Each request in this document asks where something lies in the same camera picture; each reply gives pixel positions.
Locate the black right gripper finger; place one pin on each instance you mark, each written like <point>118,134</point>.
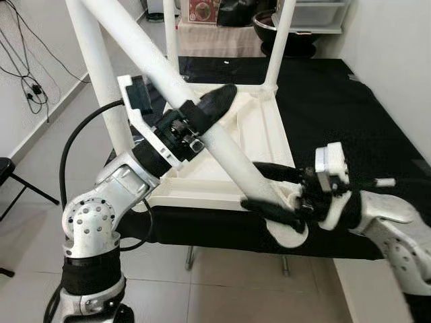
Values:
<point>279,172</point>
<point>273,213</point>

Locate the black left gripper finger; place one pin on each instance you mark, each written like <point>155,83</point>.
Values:
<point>217,104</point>

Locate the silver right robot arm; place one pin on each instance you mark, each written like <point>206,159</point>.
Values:
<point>390,222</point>

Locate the beige woven rug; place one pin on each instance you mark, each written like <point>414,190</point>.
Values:
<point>215,40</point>

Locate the black tablecloth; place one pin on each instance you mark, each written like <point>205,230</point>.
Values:
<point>337,121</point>

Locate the black plastic bag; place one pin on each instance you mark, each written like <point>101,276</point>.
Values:
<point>239,12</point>

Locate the red printed cardboard box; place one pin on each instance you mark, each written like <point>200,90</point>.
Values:
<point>204,10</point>

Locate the black round basin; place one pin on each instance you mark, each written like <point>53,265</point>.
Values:
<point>300,44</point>

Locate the short clear tape strip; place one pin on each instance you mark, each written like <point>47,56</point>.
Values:
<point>353,77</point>
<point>421,165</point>

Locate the white floor-standing appliance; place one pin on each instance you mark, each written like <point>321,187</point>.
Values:
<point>158,7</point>

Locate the black power adapter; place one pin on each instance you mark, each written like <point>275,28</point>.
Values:
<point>34,87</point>

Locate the black folding chair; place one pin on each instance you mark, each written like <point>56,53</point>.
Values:
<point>7,168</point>

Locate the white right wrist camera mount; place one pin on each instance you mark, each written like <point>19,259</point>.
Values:
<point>333,165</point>

